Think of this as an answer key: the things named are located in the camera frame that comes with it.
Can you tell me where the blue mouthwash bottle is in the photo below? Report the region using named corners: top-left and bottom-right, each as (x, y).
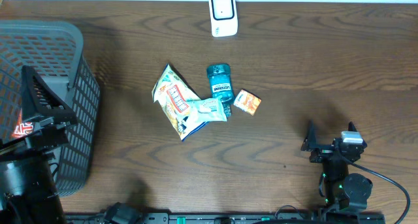
top-left (206, 63), bottom-right (234, 117)

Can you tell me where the grey plastic shopping basket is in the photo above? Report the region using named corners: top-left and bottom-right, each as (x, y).
top-left (1, 20), bottom-right (101, 197)

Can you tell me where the white barcode scanner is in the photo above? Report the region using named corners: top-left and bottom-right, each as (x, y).
top-left (208, 0), bottom-right (238, 37)

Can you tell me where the yellow snack bag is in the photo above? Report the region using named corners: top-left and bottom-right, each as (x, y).
top-left (152, 64), bottom-right (208, 141)

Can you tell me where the right black cable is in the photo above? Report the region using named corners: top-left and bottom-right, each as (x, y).
top-left (339, 152), bottom-right (411, 224)

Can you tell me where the red Top snack bar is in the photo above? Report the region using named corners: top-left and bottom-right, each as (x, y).
top-left (11, 111), bottom-right (35, 138)

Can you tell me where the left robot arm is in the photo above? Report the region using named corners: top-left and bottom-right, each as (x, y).
top-left (1, 66), bottom-right (78, 223)

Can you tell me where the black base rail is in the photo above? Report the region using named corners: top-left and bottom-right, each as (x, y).
top-left (66, 212), bottom-right (385, 224)

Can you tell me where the orange Kleenex tissue pack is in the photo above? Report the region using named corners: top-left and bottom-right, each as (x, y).
top-left (233, 89), bottom-right (261, 116)

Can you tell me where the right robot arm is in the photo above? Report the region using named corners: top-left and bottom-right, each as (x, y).
top-left (301, 122), bottom-right (373, 213)

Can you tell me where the pale green wipes pack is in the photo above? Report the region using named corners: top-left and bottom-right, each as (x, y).
top-left (186, 98), bottom-right (227, 124)

